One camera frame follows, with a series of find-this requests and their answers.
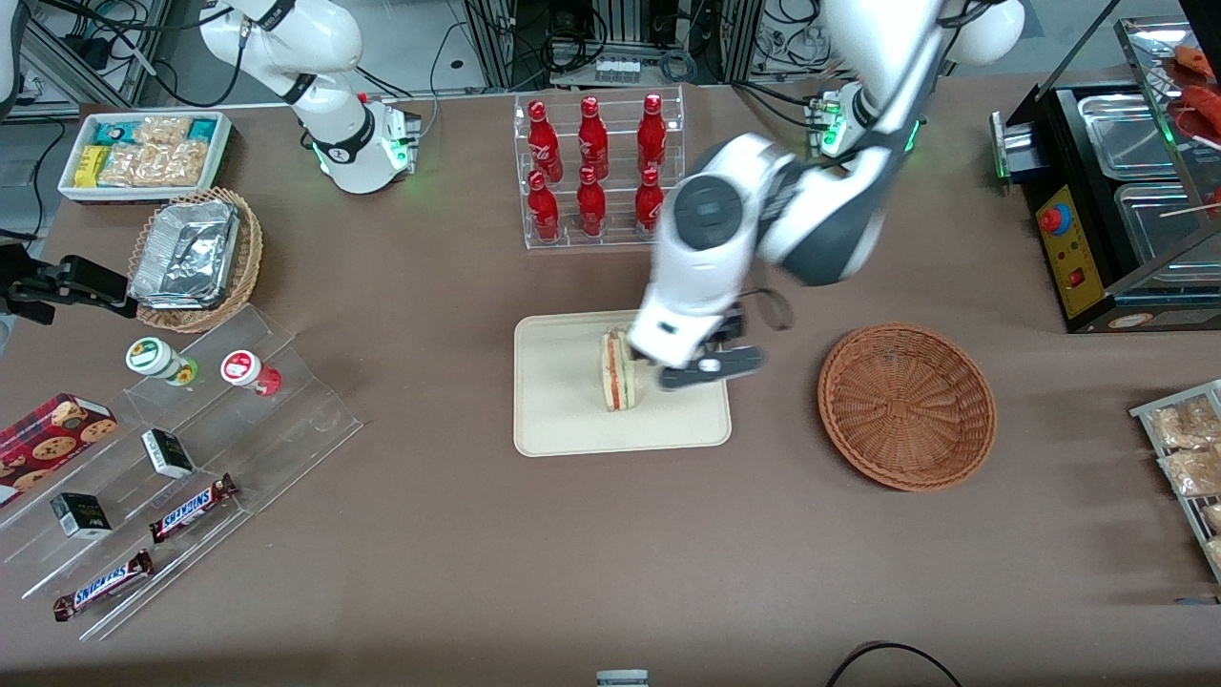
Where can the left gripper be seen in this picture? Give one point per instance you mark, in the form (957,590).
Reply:
(733,324)

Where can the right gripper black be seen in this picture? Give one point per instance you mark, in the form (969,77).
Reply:
(78,279)

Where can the triangular sandwich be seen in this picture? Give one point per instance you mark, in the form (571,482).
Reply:
(618,372)

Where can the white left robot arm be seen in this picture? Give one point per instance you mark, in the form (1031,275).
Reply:
(820,210)

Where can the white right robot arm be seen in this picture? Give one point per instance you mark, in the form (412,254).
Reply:
(353,143)

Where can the beige rectangular tray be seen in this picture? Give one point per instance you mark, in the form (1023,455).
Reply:
(572,420)

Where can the light oval wicker basket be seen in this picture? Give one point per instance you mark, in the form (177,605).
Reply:
(246,267)

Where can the brown round wicker basket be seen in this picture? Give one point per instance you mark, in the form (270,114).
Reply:
(906,410)

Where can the green lid cup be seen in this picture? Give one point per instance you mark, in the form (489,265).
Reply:
(153,357)

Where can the aluminium foil container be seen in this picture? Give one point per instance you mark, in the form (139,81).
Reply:
(186,253)

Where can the white snack bin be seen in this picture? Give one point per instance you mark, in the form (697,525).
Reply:
(143,194)

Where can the yellow snack pack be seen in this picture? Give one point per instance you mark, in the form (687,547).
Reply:
(91,165)

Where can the clear acrylic bottle rack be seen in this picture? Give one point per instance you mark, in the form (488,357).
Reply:
(615,239)

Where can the large clear cookie bag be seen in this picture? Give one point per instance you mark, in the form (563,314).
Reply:
(157,164)

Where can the red cola bottle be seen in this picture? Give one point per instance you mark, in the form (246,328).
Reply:
(591,210)
(647,205)
(651,138)
(545,148)
(544,215)
(592,143)

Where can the teal snack pack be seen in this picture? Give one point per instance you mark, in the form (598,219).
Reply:
(114,132)
(203,130)

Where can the red cookie box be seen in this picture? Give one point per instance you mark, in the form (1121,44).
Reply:
(52,439)

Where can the red lid cup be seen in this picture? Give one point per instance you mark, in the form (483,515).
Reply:
(243,368)

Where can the small clear cookie bag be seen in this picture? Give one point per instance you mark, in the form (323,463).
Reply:
(162,130)

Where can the small black box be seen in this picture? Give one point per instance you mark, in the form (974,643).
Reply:
(81,515)
(167,453)

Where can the clear acrylic step display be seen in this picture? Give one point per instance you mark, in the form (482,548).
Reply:
(267,429)

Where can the snickers chocolate bar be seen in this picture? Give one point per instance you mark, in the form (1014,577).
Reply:
(191,509)
(103,584)

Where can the white power strip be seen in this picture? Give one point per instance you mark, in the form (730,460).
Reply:
(617,69)

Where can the small grey block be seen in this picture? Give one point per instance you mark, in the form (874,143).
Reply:
(622,678)

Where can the black food warmer machine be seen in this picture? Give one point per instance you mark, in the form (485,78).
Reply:
(1078,277)

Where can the clear pastry bag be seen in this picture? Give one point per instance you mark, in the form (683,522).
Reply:
(1192,472)
(1214,517)
(1183,425)

